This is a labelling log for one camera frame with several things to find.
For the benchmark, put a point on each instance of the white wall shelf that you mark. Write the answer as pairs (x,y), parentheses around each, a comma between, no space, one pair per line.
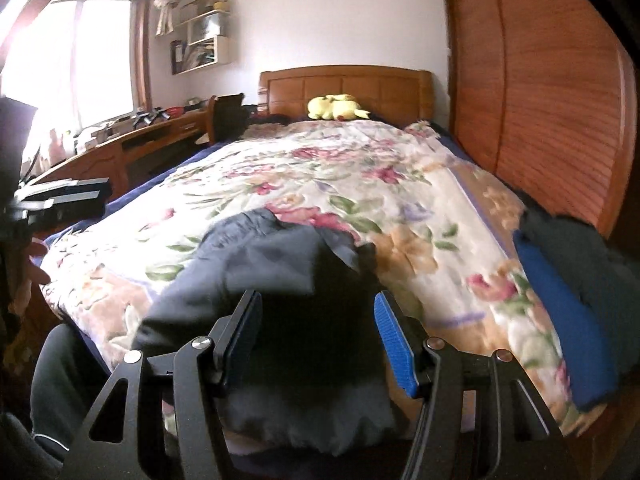
(202,42)

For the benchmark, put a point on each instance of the floral quilted blanket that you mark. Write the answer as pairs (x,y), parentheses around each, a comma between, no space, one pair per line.
(380,200)

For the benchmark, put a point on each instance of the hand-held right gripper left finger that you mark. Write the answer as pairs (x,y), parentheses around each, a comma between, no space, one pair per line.
(245,321)

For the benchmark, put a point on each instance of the person's left hand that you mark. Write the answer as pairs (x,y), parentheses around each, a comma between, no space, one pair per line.
(36,265)

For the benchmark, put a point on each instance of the wooden chair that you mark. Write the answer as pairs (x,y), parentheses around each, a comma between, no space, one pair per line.
(227,117)

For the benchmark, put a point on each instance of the wooden desk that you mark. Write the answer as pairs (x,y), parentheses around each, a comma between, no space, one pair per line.
(125,152)

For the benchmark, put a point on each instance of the wooden bed headboard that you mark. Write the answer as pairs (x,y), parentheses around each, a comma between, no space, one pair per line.
(345,87)

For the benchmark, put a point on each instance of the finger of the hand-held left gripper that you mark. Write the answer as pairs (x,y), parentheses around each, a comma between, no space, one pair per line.
(65,212)
(75,189)

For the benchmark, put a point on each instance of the wooden window frame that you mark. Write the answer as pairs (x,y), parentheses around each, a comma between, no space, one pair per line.
(142,50)

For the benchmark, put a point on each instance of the dark grey zip jacket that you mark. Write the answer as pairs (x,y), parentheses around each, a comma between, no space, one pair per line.
(280,275)

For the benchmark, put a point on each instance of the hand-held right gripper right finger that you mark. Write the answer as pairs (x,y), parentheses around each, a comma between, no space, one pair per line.
(396,342)

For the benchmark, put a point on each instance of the red item on desk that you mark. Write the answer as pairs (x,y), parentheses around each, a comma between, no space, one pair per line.
(176,110)

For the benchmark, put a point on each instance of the wooden slatted wardrobe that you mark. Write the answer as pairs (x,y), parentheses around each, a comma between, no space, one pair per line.
(540,85)

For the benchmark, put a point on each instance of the folded dark garment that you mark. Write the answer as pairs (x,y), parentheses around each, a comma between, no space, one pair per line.
(595,270)

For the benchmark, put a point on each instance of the white knotted hanging net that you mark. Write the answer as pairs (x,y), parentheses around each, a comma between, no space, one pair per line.
(170,2)

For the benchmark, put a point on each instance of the yellow plush toy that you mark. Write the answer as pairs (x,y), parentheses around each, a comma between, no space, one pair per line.
(334,107)

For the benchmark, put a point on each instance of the person's dark trouser leg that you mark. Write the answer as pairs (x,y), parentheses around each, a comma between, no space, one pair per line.
(70,385)

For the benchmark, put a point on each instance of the black tool on desk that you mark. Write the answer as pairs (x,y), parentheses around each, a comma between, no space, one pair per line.
(147,117)

